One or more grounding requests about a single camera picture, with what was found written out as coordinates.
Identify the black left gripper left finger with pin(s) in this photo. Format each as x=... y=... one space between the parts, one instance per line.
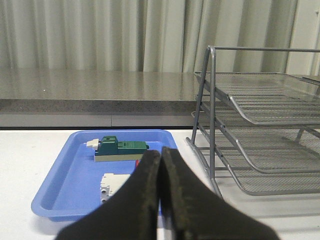
x=130 y=214

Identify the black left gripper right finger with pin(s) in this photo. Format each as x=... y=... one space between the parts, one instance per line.
x=196 y=212

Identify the red emergency push button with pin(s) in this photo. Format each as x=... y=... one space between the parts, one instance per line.
x=137 y=162

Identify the silver mesh tray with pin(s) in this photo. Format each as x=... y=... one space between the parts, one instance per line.
x=270 y=98
x=256 y=183
x=268 y=149

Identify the white circuit breaker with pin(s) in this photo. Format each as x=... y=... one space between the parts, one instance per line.
x=110 y=183

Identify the blue plastic tray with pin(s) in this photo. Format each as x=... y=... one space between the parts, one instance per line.
x=71 y=188

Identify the silver metal rack frame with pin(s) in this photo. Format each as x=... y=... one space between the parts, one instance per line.
x=206 y=92

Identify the green electrical switch block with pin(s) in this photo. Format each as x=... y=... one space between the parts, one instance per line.
x=110 y=149

